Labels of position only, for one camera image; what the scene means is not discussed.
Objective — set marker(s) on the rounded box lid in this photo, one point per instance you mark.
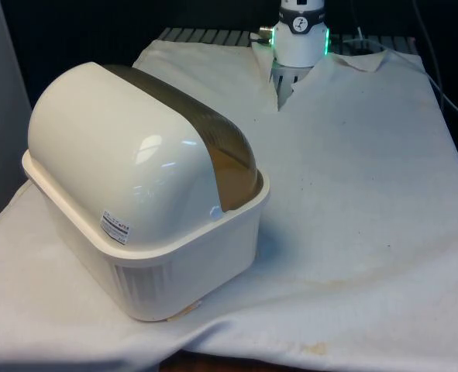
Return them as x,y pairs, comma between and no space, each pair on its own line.
108,143

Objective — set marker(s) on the cream box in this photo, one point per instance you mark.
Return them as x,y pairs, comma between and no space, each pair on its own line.
166,271

